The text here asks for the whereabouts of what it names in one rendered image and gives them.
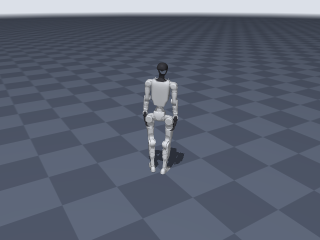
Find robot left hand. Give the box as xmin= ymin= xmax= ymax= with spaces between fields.
xmin=143 ymin=111 xmax=149 ymax=127

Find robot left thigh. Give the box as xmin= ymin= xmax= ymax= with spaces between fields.
xmin=145 ymin=113 xmax=156 ymax=147

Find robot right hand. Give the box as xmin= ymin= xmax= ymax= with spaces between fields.
xmin=170 ymin=116 xmax=177 ymax=131

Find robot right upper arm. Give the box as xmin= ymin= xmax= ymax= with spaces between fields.
xmin=169 ymin=81 xmax=178 ymax=105

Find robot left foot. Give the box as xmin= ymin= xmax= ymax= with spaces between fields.
xmin=149 ymin=162 xmax=156 ymax=172

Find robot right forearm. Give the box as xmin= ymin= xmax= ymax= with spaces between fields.
xmin=172 ymin=99 xmax=178 ymax=119

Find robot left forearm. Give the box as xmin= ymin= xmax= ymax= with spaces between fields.
xmin=142 ymin=95 xmax=149 ymax=114

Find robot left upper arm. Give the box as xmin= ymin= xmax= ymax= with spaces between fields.
xmin=144 ymin=79 xmax=153 ymax=101

